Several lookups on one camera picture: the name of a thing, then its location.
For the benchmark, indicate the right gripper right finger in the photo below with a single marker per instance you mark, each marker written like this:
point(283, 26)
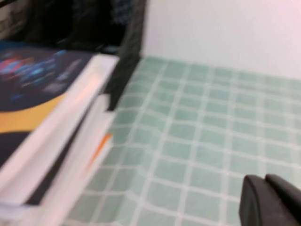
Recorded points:
point(291, 200)

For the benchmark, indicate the dark mobile robot book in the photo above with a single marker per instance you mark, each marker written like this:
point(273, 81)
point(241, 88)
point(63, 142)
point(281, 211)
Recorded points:
point(35, 82)

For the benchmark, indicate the green checked tablecloth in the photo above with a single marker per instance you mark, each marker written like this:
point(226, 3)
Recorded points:
point(188, 141)

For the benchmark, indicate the black mesh plastic book holder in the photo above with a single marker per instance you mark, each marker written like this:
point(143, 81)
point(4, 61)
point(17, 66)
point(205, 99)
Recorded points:
point(131, 47)

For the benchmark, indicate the large white brochure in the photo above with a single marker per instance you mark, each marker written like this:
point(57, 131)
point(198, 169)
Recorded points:
point(77, 164)

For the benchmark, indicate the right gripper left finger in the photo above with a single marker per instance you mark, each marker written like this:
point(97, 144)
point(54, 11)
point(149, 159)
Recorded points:
point(258, 207)

